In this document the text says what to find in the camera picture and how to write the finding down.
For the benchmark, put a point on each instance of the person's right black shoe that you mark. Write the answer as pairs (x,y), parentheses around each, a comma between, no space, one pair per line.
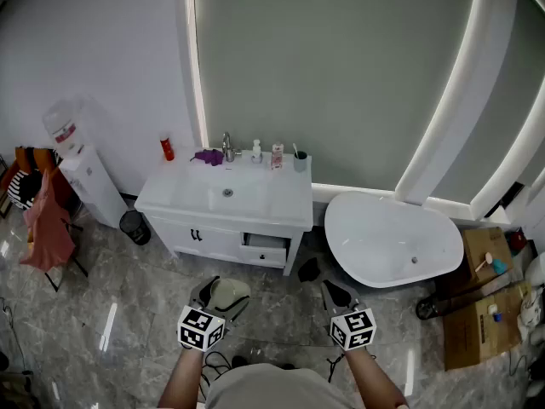
(288,366)

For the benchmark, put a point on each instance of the white crumpled item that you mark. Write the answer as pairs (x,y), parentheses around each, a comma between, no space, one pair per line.
(530,309)

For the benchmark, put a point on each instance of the person's left forearm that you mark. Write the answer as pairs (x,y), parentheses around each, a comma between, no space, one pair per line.
(183,377)

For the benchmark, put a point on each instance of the person's right forearm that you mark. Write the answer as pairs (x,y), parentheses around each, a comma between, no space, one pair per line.
(370,377)

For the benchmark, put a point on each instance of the small cardboard box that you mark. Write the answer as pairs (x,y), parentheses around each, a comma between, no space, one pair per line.
(483,243)

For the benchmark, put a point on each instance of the person's beige shirt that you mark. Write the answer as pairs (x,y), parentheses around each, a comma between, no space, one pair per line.
(277,388)

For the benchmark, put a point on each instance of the purple cloth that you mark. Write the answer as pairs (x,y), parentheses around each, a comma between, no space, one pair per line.
(208,157)

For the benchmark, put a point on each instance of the red bottle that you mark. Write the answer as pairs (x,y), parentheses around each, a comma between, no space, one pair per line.
(168,148)

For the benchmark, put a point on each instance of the pink-label soap bottle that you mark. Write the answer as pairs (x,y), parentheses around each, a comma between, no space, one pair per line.
(277,158)

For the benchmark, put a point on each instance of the white wall ledge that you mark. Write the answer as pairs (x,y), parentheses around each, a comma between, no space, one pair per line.
(323,191)

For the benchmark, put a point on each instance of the white water dispenser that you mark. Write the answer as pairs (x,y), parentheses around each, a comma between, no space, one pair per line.
(95,186)

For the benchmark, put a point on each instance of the chrome faucet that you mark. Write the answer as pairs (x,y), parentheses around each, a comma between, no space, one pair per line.
(227,147)

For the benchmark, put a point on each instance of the small white pump bottle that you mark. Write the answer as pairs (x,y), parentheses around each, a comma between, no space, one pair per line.
(256,155)

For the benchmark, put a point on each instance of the teal small object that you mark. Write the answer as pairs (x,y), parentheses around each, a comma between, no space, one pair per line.
(499,266)

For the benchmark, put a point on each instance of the white lit wall frame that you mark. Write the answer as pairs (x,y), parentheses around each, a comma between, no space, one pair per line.
(451,100)
(191,58)

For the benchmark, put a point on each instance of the person's left black shoe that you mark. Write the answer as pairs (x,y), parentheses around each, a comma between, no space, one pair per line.
(239,361)

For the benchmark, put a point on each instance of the dark cup with toothbrush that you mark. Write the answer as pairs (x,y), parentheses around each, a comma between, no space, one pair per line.
(300,163)

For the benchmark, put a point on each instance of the white toothbrush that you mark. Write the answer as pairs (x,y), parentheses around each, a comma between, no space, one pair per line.
(295,148)

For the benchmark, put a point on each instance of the white sink vanity cabinet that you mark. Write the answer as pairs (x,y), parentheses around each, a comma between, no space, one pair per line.
(187,186)

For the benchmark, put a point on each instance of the black folding rack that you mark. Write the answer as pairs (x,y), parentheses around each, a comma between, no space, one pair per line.
(78,266)

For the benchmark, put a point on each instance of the black mesh wastebasket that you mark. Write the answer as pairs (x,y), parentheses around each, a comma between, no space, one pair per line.
(135,227)

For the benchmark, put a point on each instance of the red round object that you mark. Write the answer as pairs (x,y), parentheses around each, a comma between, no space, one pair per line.
(518,240)

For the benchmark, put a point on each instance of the wooden spoon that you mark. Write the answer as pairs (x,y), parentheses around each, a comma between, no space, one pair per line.
(485,260)

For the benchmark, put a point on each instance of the large cardboard box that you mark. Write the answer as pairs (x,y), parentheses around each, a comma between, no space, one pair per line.
(472,335)

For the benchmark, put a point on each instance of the clear water jug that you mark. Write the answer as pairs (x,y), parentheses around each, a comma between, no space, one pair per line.
(66,126)

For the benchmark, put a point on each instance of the black white striped bag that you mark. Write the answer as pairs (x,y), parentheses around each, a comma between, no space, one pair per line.
(21,190)

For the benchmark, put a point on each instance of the sink drain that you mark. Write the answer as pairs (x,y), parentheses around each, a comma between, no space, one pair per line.
(227,192)

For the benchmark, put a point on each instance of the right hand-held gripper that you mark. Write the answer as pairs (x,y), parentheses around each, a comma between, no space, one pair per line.
(353,328)

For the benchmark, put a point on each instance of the white bathtub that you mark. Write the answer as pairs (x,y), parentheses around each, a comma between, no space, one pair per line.
(383,237)

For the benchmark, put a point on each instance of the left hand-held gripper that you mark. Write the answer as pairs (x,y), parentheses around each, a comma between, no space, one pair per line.
(200,328)

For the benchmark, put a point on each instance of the orange brown bag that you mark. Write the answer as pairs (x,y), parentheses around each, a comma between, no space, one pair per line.
(34,158)

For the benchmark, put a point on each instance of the person's black shoe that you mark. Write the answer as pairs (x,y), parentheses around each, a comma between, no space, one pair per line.
(288,366)
(239,361)

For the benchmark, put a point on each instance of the pink hanging cloth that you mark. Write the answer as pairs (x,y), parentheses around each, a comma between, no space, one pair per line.
(49,232)

